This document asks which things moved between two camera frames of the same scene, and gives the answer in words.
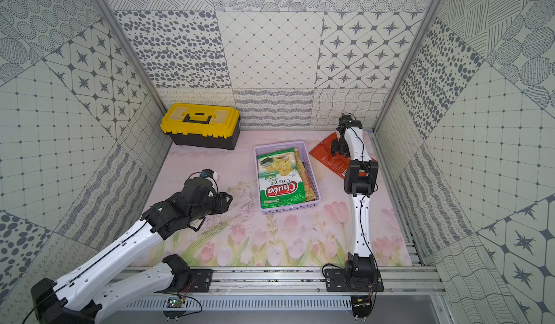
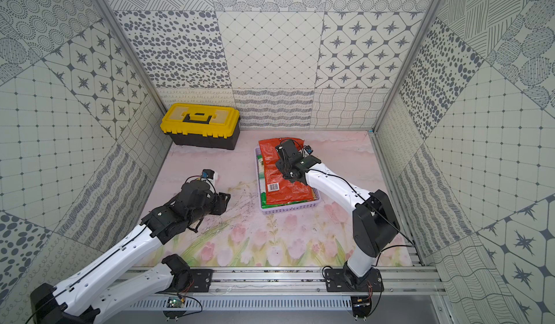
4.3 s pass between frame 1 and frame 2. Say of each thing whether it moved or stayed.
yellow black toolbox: stayed
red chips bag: moved
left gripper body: stayed
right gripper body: moved
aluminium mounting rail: stayed
